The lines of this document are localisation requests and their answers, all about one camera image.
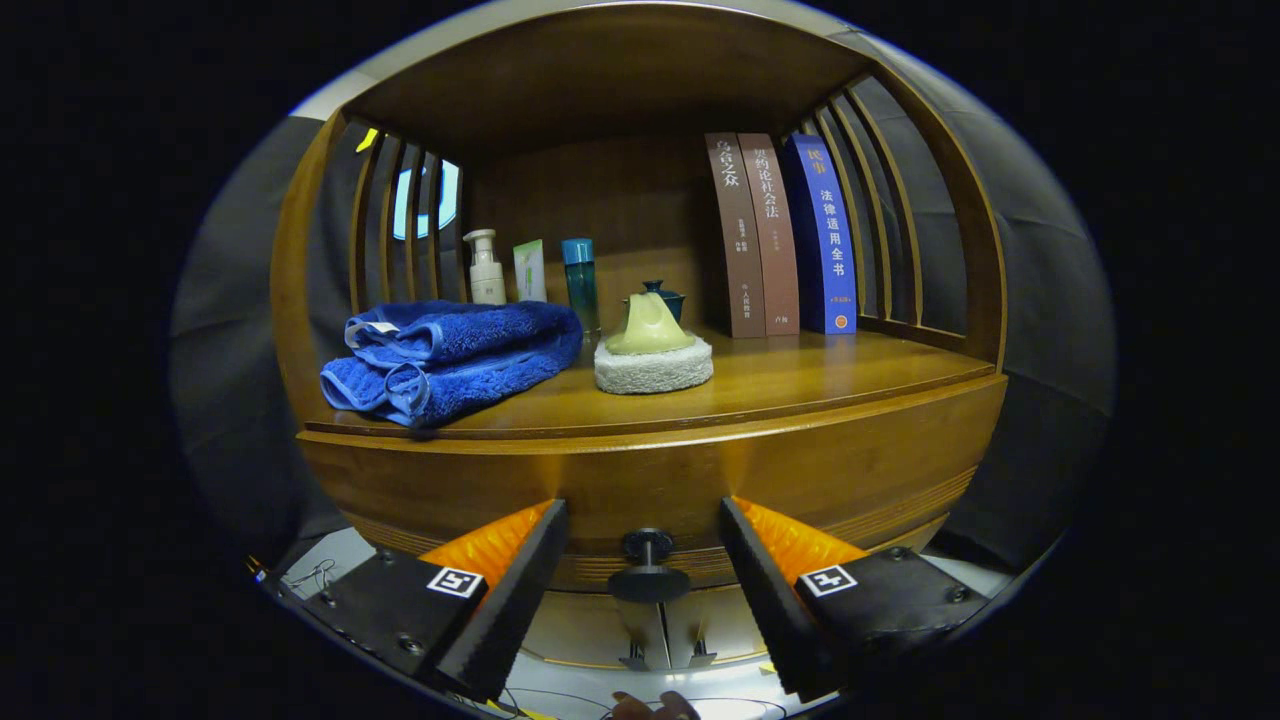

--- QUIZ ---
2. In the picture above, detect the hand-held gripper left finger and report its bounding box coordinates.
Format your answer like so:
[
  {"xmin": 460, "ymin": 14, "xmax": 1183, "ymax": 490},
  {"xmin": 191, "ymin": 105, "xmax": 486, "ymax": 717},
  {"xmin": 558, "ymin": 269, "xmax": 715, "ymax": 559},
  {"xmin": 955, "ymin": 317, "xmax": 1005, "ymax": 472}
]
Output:
[{"xmin": 300, "ymin": 498, "xmax": 569, "ymax": 704}]

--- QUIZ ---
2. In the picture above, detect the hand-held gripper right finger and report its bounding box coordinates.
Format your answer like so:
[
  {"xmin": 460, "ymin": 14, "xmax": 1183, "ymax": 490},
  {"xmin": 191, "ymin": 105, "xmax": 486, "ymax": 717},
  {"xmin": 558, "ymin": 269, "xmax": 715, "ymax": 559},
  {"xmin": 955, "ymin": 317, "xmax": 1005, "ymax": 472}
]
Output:
[{"xmin": 720, "ymin": 496, "xmax": 991, "ymax": 704}]

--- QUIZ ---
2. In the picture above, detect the brown wooden drawer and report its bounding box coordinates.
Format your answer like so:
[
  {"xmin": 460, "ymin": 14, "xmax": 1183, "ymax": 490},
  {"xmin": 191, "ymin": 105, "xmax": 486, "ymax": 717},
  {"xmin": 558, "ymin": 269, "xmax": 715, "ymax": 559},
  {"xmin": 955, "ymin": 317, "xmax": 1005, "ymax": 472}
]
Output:
[{"xmin": 297, "ymin": 375, "xmax": 1009, "ymax": 604}]

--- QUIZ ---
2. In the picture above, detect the green handled scrub brush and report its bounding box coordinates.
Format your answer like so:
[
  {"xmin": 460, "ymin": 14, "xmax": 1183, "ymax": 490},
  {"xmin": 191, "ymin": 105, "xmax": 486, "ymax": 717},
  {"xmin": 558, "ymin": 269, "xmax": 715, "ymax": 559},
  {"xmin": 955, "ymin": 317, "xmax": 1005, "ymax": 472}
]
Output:
[{"xmin": 594, "ymin": 291, "xmax": 715, "ymax": 395}]

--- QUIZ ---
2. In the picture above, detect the wooden cabinet door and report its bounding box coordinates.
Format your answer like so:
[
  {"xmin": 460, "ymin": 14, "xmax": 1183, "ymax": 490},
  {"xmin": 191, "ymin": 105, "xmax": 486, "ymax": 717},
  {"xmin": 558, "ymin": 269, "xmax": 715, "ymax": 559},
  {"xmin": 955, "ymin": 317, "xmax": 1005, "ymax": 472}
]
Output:
[
  {"xmin": 660, "ymin": 585, "xmax": 771, "ymax": 669},
  {"xmin": 520, "ymin": 590, "xmax": 666, "ymax": 671}
]

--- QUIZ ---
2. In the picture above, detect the wooden countertop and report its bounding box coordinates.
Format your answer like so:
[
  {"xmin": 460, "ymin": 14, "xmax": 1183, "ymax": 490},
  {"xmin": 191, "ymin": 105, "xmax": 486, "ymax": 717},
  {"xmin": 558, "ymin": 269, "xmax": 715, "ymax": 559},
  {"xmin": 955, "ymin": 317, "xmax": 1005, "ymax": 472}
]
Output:
[{"xmin": 303, "ymin": 322, "xmax": 998, "ymax": 441}]

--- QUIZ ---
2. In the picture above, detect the brown wooden cabinet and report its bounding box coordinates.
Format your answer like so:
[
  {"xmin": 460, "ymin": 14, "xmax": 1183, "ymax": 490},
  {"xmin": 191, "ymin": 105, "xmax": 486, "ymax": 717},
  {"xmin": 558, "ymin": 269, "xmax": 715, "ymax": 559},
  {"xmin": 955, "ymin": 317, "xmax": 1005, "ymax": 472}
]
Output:
[{"xmin": 270, "ymin": 2, "xmax": 1009, "ymax": 673}]

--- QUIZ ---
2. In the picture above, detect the folded blue towel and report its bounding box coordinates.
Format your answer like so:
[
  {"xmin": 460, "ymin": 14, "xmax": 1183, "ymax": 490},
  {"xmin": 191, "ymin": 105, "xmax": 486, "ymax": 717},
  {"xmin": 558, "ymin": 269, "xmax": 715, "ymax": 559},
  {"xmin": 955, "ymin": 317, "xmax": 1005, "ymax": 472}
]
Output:
[{"xmin": 320, "ymin": 300, "xmax": 584, "ymax": 431}]

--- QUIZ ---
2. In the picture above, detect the dark blue lidded teacup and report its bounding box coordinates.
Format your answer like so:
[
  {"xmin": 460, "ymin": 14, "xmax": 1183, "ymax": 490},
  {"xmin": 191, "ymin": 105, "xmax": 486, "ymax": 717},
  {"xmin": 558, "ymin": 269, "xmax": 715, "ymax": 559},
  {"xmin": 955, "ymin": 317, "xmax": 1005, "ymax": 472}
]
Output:
[{"xmin": 625, "ymin": 280, "xmax": 687, "ymax": 326}]

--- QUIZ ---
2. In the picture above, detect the teal glass bottle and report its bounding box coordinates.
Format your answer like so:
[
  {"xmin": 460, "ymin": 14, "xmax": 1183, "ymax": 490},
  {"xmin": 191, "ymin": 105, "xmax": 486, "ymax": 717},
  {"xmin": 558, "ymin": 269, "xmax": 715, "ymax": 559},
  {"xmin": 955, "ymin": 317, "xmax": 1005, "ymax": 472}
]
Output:
[{"xmin": 561, "ymin": 238, "xmax": 601, "ymax": 336}]

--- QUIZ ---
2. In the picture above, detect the white pump bottle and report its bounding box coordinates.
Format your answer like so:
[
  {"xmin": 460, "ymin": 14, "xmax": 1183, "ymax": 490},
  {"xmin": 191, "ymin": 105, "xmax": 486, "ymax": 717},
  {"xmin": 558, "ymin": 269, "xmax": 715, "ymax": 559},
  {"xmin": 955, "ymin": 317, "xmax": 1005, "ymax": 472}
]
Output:
[{"xmin": 463, "ymin": 229, "xmax": 508, "ymax": 306}]

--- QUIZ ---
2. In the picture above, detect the white and green tube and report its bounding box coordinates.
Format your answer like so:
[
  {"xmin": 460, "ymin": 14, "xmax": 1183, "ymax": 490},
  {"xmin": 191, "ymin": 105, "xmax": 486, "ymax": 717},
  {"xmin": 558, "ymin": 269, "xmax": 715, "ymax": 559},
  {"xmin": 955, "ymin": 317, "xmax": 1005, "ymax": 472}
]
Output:
[{"xmin": 513, "ymin": 239, "xmax": 547, "ymax": 303}]

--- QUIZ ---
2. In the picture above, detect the reddish brown book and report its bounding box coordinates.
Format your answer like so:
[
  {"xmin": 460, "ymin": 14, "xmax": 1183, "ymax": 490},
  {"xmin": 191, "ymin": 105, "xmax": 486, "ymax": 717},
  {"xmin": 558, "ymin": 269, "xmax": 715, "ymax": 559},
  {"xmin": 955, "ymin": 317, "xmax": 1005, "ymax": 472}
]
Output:
[{"xmin": 738, "ymin": 133, "xmax": 801, "ymax": 337}]

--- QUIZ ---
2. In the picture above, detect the dark brown book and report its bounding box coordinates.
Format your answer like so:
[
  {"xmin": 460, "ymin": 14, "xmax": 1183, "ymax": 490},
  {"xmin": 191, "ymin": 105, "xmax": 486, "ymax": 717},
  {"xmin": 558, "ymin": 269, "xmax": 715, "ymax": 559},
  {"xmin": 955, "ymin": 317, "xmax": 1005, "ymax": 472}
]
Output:
[{"xmin": 705, "ymin": 133, "xmax": 767, "ymax": 339}]

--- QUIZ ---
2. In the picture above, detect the blue book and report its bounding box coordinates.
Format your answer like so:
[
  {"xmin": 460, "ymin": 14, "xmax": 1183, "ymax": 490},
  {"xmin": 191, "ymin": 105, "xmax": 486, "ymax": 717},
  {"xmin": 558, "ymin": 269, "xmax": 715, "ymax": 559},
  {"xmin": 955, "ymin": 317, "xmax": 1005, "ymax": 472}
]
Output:
[{"xmin": 782, "ymin": 134, "xmax": 858, "ymax": 335}]

